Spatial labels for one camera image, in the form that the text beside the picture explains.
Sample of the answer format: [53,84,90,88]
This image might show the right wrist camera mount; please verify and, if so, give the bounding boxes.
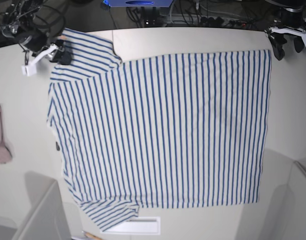
[22,44,59,77]

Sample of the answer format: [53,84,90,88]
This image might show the blue box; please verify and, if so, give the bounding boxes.
[103,0,173,8]

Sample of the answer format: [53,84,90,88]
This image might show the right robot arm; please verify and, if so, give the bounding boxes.
[0,0,72,67]

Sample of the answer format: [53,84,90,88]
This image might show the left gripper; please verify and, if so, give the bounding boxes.
[267,8,305,60]

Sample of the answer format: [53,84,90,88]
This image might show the grey bin left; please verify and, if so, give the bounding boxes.
[0,171,72,240]

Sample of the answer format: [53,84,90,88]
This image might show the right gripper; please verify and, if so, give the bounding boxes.
[16,29,72,65]

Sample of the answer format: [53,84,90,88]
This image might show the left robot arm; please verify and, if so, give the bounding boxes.
[264,0,306,61]

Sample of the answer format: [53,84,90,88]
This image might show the blue white striped T-shirt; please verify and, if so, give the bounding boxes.
[47,29,272,231]

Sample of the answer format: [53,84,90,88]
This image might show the grey bin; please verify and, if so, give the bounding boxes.
[0,171,72,240]
[235,149,306,240]

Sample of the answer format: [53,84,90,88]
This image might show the grey bin right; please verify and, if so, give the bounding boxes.
[235,149,306,240]

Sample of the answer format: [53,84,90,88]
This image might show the wooden pencil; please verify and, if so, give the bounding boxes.
[82,231,102,240]

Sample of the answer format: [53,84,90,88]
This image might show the white rectangular tray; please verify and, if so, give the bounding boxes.
[102,216,161,235]

